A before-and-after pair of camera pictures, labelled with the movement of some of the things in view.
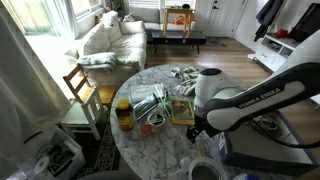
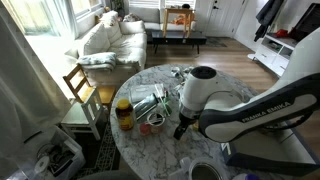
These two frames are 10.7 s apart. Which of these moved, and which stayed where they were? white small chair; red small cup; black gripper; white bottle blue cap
Moved: black gripper
Stayed: white small chair; red small cup; white bottle blue cap
